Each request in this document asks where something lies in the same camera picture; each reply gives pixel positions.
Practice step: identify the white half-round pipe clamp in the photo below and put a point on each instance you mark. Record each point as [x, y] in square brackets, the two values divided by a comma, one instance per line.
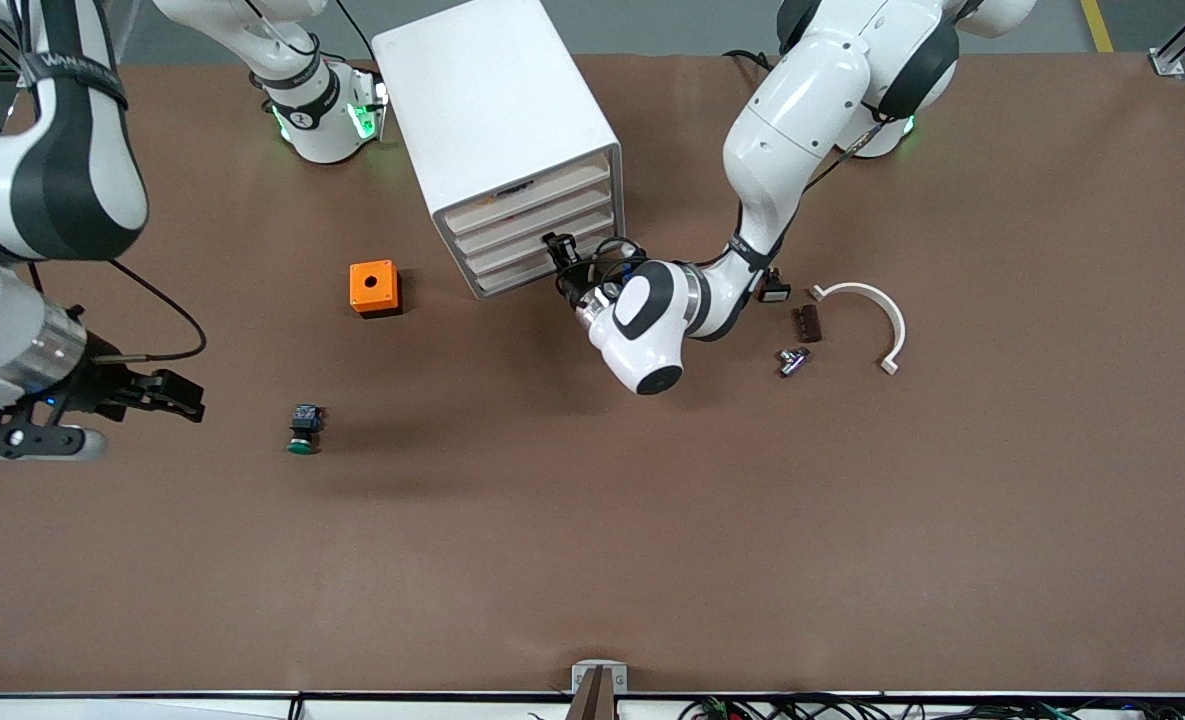
[897, 325]

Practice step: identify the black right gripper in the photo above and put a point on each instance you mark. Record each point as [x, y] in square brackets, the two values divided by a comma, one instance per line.
[102, 387]

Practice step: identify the orange box with hole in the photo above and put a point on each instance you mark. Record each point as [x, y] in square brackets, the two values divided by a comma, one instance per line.
[360, 290]

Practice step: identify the white plastic drawer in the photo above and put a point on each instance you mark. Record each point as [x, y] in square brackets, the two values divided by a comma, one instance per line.
[522, 222]
[512, 272]
[562, 183]
[512, 250]

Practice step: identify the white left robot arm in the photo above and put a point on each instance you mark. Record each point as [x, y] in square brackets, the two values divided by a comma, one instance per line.
[812, 100]

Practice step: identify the white drawer cabinet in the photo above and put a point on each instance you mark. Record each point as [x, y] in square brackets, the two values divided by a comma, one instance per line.
[482, 100]

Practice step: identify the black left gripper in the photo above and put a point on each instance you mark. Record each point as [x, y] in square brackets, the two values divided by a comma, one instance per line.
[577, 288]

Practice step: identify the black rectangular white push button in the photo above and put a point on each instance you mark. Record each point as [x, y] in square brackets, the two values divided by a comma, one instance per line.
[777, 293]

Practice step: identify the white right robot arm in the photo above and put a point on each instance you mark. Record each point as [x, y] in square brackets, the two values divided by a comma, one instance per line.
[62, 190]

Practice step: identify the dark brown cylinder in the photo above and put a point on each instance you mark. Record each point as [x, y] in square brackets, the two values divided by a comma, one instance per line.
[810, 324]

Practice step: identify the chrome angle valve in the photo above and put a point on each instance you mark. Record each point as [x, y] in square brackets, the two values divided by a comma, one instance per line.
[792, 363]

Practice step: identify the brown camera post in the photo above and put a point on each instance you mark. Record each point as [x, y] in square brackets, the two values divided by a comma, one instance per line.
[594, 700]

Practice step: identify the green round push button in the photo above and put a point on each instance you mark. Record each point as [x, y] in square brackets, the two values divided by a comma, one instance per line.
[304, 425]

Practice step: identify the grey metal bracket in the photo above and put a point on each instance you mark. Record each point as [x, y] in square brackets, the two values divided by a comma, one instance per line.
[582, 672]

